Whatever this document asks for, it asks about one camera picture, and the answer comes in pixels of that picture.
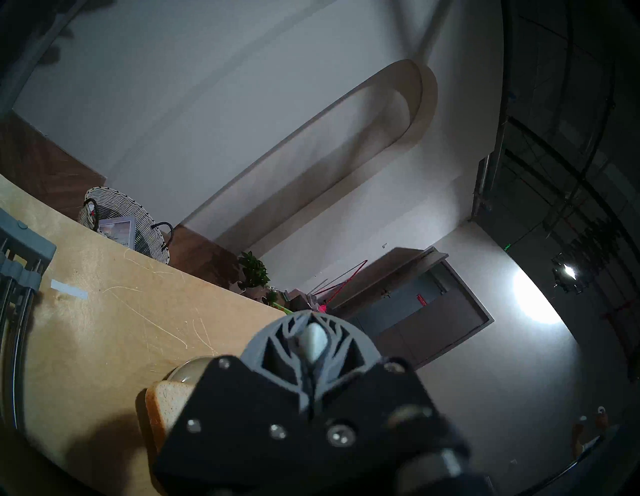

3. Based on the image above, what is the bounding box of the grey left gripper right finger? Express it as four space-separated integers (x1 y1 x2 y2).
307 310 471 481

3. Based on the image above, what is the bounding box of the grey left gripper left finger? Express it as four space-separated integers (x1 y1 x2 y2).
152 310 321 481

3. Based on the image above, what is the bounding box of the pale green ceramic plate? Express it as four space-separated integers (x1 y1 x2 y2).
167 355 221 386

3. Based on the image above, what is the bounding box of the pale blue butter knife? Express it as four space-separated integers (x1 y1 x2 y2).
295 323 329 364

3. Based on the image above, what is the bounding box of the white bread slice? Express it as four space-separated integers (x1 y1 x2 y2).
145 380 201 456

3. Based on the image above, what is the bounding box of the small bushy potted plant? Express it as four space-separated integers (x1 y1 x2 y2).
237 251 272 301

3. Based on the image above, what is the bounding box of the white wicker basket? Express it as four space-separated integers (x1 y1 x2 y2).
77 186 174 265

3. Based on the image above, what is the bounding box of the white tape strip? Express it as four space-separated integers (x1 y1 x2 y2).
51 280 88 301

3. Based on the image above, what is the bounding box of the framed picture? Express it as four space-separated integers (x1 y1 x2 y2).
97 216 138 249

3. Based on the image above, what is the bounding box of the black studio lamp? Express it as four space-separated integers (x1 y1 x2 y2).
550 252 587 296

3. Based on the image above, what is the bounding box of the grey metal dish rack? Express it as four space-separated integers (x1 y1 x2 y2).
0 207 57 431

